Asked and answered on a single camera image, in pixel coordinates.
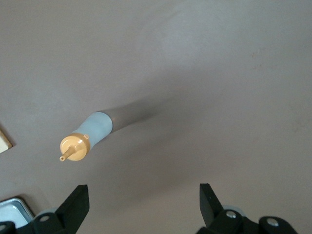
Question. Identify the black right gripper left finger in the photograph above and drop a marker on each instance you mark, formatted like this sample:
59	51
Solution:
73	209

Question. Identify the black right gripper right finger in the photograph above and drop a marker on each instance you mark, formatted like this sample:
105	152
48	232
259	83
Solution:
214	217

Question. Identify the translucent sauce bottle orange cap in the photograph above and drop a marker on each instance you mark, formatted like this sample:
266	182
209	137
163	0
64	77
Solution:
97	126

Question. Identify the silver digital kitchen scale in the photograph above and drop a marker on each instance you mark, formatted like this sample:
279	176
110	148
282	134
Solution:
14	212

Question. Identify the wooden cutting board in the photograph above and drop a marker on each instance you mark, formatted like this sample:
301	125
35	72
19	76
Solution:
3	143

